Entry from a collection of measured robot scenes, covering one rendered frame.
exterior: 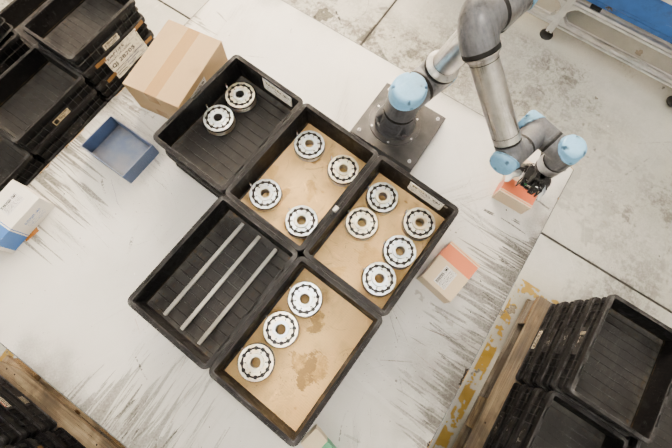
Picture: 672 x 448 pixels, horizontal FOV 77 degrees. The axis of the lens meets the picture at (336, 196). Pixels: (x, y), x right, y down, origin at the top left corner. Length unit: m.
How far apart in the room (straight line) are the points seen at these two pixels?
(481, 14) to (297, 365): 1.04
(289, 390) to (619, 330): 1.28
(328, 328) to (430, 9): 2.19
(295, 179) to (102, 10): 1.40
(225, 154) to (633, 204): 2.17
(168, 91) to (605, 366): 1.86
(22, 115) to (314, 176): 1.49
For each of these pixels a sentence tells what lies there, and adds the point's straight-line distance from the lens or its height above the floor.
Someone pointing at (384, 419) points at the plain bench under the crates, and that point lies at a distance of 1.48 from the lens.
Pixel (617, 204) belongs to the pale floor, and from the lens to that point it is 2.76.
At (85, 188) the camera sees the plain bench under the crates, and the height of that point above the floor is 0.70.
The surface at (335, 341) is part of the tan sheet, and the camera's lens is 1.32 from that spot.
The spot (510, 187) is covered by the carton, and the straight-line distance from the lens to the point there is 1.60.
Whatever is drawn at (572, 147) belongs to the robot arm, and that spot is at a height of 1.11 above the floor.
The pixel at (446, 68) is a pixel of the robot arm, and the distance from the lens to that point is 1.43.
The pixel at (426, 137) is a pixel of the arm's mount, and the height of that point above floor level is 0.74.
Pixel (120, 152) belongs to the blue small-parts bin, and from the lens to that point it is 1.74.
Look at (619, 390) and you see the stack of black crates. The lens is 1.99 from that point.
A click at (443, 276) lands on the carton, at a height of 0.78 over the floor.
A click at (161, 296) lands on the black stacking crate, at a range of 1.41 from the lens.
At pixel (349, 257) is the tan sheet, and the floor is 0.83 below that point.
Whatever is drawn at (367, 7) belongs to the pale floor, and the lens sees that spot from 2.92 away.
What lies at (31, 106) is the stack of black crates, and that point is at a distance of 2.44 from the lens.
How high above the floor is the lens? 2.15
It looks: 72 degrees down
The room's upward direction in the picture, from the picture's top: 6 degrees clockwise
